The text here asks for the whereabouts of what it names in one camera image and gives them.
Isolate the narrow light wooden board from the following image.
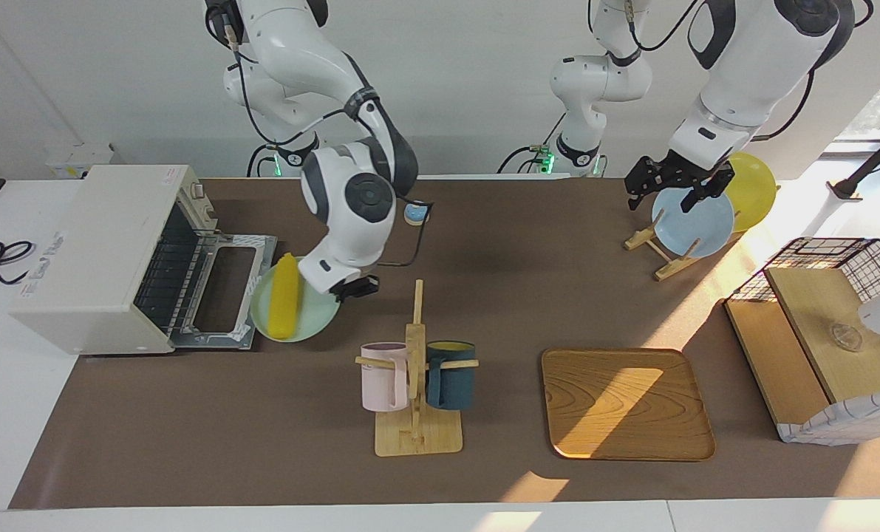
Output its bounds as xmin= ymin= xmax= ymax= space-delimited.
xmin=724 ymin=299 xmax=832 ymax=426

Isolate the mint green plate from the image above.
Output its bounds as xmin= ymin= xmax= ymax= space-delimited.
xmin=250 ymin=256 xmax=341 ymax=344

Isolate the square wooden tray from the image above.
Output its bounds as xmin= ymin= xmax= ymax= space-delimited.
xmin=541 ymin=347 xmax=716 ymax=463

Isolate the light blue plate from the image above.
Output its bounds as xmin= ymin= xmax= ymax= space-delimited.
xmin=651 ymin=188 xmax=736 ymax=259

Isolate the dark blue mug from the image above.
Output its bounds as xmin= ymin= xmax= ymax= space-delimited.
xmin=425 ymin=340 xmax=477 ymax=412

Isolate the pink mug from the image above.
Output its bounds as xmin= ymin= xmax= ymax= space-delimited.
xmin=360 ymin=342 xmax=411 ymax=412

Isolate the black stand pole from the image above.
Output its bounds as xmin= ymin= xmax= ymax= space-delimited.
xmin=828 ymin=118 xmax=880 ymax=202

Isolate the white toaster oven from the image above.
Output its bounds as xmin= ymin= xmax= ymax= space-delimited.
xmin=9 ymin=164 xmax=219 ymax=355

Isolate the white checked cloth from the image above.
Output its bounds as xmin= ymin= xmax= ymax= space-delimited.
xmin=776 ymin=390 xmax=880 ymax=446

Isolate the brown table mat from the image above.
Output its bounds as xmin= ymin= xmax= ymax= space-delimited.
xmin=9 ymin=177 xmax=880 ymax=511

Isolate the wooden plate rack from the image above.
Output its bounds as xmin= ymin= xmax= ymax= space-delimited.
xmin=624 ymin=209 xmax=743 ymax=282

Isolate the black wire basket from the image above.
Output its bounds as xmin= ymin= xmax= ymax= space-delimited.
xmin=728 ymin=237 xmax=880 ymax=370

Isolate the wooden mug rack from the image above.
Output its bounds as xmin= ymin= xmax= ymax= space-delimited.
xmin=355 ymin=279 xmax=480 ymax=457

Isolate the yellow corn cob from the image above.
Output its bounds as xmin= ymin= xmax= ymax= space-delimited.
xmin=266 ymin=253 xmax=301 ymax=341

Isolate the yellow plate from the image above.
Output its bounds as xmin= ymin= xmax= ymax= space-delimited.
xmin=724 ymin=153 xmax=778 ymax=233

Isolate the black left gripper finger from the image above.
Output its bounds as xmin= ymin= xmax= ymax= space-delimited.
xmin=624 ymin=157 xmax=656 ymax=213
xmin=680 ymin=166 xmax=736 ymax=215

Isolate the wide light wooden board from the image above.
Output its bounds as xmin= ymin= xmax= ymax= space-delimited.
xmin=765 ymin=266 xmax=880 ymax=403

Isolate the black base cable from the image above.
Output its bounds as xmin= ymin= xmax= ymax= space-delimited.
xmin=246 ymin=143 xmax=278 ymax=178
xmin=497 ymin=111 xmax=567 ymax=174

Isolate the glass oven door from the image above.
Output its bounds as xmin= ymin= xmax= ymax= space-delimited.
xmin=170 ymin=231 xmax=278 ymax=350

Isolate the small clear glass dish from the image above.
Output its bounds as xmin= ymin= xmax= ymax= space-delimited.
xmin=828 ymin=321 xmax=864 ymax=352

